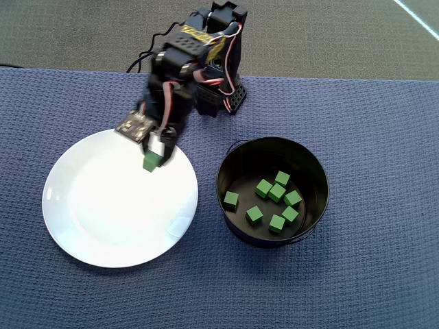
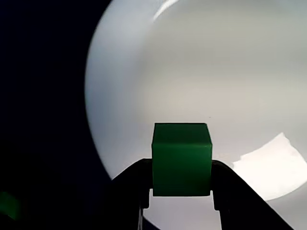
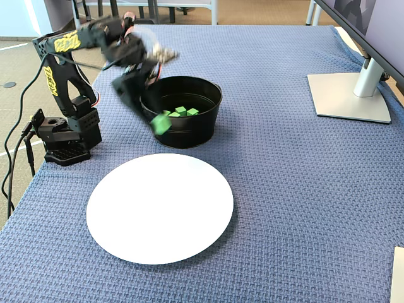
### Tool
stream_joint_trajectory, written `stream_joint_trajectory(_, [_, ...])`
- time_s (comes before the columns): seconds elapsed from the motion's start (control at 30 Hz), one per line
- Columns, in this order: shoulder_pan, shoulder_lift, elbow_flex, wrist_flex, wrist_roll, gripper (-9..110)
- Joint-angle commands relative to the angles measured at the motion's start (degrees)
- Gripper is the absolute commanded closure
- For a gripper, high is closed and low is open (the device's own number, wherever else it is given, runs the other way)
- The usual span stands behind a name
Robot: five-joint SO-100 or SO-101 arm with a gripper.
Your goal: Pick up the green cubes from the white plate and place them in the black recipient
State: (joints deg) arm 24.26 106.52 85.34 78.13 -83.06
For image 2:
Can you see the white round plate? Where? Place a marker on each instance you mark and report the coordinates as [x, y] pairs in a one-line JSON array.
[[204, 72]]

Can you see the green cube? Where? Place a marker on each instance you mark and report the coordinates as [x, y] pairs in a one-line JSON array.
[[182, 163]]

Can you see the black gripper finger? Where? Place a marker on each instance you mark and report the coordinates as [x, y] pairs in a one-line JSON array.
[[239, 210], [132, 196]]

